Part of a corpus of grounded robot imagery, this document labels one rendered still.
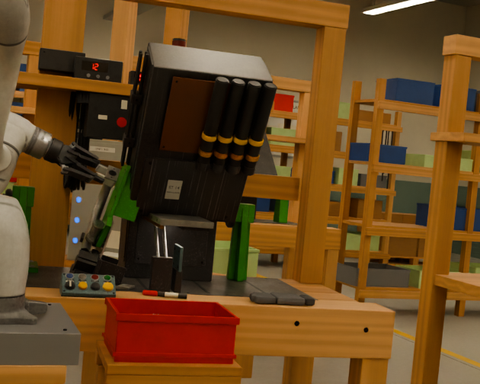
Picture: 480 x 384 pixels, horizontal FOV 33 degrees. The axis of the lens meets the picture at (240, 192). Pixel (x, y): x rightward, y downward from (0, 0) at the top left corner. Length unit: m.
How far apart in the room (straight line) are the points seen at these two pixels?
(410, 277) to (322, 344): 5.64
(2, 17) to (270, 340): 1.17
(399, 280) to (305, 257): 4.85
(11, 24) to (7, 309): 0.71
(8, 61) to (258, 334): 1.04
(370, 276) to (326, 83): 4.76
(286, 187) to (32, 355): 1.58
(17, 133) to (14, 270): 0.78
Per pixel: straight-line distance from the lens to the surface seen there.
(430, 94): 7.91
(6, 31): 2.12
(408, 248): 12.26
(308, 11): 3.07
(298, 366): 3.14
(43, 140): 2.54
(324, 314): 2.46
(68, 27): 2.87
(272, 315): 2.41
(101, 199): 2.66
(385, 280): 7.78
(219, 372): 2.06
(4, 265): 1.81
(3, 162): 2.42
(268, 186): 3.08
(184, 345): 2.05
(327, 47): 3.08
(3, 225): 1.80
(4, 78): 2.29
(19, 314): 1.84
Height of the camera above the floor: 1.32
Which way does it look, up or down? 2 degrees down
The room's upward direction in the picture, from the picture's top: 5 degrees clockwise
